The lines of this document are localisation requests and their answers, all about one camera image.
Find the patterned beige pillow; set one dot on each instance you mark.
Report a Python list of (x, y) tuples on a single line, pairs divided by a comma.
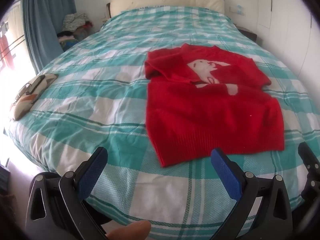
[(25, 105)]

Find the black remote on cushion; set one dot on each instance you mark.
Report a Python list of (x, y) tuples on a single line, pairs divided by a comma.
[(37, 83)]

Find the pile of clothes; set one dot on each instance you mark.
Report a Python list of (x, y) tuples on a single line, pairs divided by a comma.
[(75, 22)]

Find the person's left hand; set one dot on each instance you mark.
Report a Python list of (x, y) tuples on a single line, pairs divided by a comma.
[(130, 231)]

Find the red knit sweater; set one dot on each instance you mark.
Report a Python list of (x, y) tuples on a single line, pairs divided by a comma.
[(200, 110)]

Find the silver black device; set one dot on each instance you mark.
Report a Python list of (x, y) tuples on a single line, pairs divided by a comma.
[(23, 93)]

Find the blue curtain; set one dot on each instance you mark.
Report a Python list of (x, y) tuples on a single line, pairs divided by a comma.
[(42, 17)]

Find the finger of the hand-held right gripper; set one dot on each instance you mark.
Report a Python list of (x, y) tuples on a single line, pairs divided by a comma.
[(306, 155)]

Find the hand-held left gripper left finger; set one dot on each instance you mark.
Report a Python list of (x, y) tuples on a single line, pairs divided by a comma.
[(92, 172)]

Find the bed with teal plaid cover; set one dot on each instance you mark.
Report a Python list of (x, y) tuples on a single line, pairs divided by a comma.
[(100, 92)]

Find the white wardrobe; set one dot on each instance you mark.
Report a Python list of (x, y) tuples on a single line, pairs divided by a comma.
[(282, 17)]

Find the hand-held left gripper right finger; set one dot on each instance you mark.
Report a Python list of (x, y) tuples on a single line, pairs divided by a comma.
[(225, 172)]

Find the red hanging garment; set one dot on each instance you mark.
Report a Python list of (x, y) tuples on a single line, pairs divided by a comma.
[(6, 51)]

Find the dark nightstand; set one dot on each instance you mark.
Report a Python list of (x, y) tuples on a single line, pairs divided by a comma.
[(248, 33)]

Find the white wall socket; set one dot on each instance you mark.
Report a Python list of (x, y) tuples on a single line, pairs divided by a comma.
[(237, 10)]

